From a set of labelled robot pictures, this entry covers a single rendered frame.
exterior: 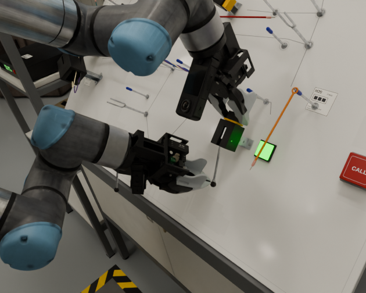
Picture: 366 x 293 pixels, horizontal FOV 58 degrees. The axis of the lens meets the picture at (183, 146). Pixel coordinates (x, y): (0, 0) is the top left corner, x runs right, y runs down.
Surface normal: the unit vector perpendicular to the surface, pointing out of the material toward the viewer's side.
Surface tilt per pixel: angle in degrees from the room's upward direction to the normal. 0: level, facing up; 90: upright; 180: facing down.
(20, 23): 126
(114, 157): 89
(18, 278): 0
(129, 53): 111
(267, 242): 46
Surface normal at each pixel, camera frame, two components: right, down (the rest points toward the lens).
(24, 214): 0.55, -0.36
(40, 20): 0.70, 0.58
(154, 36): 0.59, -0.03
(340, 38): -0.65, -0.20
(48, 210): 0.65, -0.68
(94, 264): -0.18, -0.80
